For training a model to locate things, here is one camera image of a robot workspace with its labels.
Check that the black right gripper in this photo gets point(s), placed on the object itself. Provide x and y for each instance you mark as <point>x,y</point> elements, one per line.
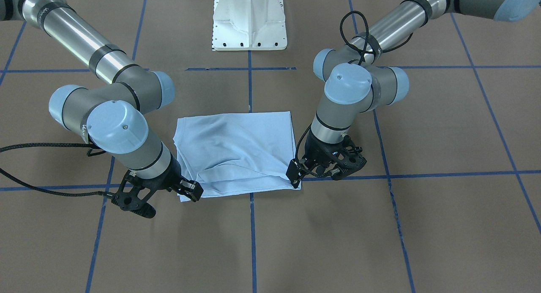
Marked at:
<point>168,177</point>

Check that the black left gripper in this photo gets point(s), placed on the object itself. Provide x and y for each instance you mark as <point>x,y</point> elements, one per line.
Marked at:
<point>315,151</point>

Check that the light blue t-shirt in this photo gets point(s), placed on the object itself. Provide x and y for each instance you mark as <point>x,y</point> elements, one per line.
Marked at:
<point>236,153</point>

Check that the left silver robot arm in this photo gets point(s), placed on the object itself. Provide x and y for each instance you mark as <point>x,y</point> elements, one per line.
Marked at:
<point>354,84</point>

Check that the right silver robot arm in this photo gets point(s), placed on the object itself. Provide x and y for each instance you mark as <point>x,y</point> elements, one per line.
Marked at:
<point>109,119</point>

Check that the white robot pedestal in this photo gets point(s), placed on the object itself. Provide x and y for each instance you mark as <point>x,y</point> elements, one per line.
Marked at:
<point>242,25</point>

